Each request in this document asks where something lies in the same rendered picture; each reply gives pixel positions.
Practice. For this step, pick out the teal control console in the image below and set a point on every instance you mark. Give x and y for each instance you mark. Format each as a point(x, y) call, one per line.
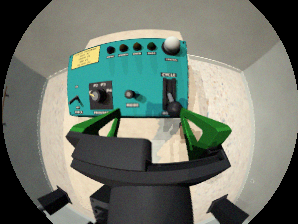
point(107, 71)

